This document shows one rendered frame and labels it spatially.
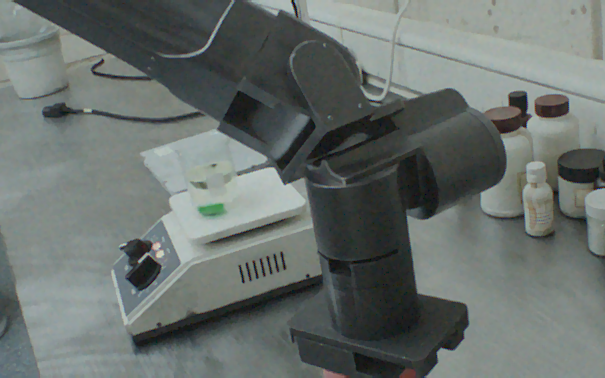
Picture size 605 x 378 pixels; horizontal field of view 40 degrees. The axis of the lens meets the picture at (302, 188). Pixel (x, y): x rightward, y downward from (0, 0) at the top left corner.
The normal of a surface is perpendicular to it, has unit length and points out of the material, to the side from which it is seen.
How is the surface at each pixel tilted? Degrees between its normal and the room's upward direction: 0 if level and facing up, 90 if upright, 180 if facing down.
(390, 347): 0
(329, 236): 90
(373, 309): 90
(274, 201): 0
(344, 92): 51
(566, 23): 90
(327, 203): 90
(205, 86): 118
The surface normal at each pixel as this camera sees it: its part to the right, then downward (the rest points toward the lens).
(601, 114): -0.89, 0.32
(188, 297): 0.32, 0.33
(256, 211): -0.18, -0.90
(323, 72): 0.32, -0.37
